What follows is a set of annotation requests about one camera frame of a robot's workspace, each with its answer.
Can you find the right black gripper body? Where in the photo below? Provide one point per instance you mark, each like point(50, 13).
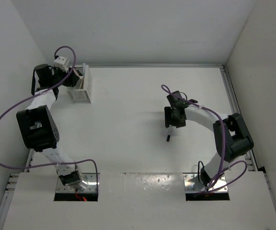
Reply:
point(175, 121)

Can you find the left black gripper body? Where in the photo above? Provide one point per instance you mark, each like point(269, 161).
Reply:
point(62, 74)

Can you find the gold makeup pencil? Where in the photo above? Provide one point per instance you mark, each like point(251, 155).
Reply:
point(81, 84)

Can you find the light blue makeup stick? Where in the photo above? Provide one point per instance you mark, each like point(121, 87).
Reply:
point(83, 68)

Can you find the clear tube black cap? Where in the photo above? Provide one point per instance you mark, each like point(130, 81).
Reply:
point(169, 133)

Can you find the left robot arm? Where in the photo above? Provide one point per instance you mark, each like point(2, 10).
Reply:
point(37, 126)

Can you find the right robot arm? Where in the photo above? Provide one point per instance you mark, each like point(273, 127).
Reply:
point(231, 135)

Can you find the white slatted organizer box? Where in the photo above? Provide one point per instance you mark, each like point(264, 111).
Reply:
point(82, 95)

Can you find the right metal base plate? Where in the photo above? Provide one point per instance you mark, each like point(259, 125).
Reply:
point(192, 185)

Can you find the metal base plate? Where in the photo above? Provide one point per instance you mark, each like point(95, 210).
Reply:
point(88, 185)
point(192, 185)

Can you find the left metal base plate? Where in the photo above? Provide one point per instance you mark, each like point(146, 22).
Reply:
point(88, 185)

